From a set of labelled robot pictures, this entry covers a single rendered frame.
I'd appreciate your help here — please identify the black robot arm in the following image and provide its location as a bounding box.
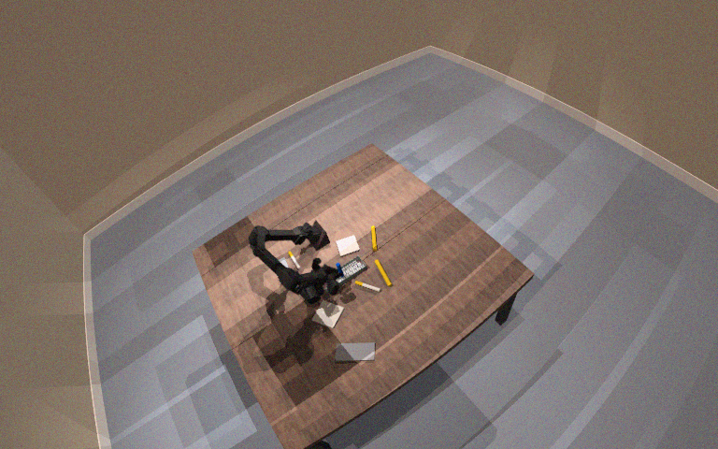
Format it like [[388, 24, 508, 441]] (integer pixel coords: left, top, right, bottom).
[[249, 222, 324, 304]]

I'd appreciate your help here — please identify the grey keyboard with white letter keys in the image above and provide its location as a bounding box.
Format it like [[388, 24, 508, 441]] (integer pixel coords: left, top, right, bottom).
[[323, 256, 367, 294]]

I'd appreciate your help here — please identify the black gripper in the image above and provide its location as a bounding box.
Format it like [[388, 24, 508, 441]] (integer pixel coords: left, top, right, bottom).
[[310, 258, 343, 295]]

